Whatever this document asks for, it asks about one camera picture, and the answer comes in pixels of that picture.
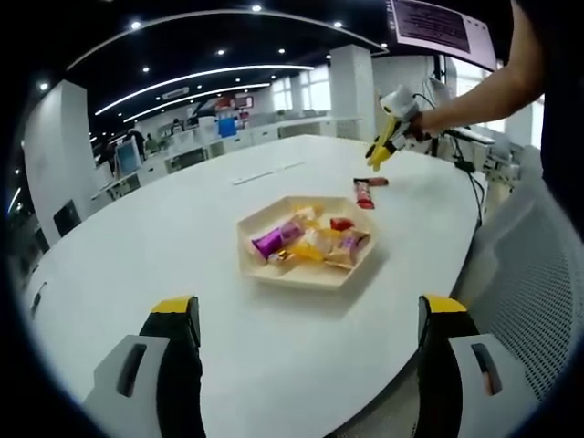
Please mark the dark red food bar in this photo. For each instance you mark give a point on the dark red food bar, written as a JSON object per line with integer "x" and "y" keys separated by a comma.
{"x": 379, "y": 181}

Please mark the white kiosk screen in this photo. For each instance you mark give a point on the white kiosk screen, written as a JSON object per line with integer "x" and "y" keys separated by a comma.
{"x": 126, "y": 157}

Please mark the pale yellow food packet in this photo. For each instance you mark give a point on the pale yellow food packet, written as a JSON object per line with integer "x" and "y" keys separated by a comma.
{"x": 306, "y": 214}

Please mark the person's right hand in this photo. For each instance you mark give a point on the person's right hand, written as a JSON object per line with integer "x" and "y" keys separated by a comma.
{"x": 425, "y": 127}

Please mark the red white label food bar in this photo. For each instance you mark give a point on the red white label food bar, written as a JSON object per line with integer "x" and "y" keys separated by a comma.
{"x": 364, "y": 194}

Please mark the orange yellow food packet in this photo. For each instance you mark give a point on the orange yellow food packet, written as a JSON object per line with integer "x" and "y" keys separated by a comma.
{"x": 305, "y": 250}

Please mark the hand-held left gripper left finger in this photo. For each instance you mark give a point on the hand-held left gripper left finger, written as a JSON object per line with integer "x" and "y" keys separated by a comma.
{"x": 139, "y": 392}

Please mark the person's dark clothing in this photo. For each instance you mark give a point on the person's dark clothing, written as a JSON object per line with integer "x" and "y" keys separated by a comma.
{"x": 561, "y": 91}

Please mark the cream hexagonal container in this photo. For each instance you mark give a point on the cream hexagonal container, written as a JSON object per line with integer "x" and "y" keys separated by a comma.
{"x": 274, "y": 274}

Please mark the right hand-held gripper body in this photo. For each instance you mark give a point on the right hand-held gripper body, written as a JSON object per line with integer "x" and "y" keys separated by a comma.
{"x": 403, "y": 102}

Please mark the small red food packet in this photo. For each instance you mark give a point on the small red food packet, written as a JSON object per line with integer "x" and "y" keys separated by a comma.
{"x": 341, "y": 224}

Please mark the blue storage box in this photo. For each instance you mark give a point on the blue storage box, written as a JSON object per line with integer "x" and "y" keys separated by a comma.
{"x": 226, "y": 127}

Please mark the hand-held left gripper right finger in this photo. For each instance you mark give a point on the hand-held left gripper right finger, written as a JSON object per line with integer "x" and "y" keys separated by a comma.
{"x": 458, "y": 392}

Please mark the gold food candy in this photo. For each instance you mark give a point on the gold food candy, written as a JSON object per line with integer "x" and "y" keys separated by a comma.
{"x": 278, "y": 257}

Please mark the grey mesh office chair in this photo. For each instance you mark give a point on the grey mesh office chair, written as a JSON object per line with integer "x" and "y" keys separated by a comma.
{"x": 520, "y": 283}

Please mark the large monitor screen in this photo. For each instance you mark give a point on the large monitor screen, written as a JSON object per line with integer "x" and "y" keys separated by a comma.
{"x": 438, "y": 27}

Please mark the tan purple print food packet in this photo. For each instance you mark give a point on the tan purple print food packet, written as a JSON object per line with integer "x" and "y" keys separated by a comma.
{"x": 351, "y": 244}

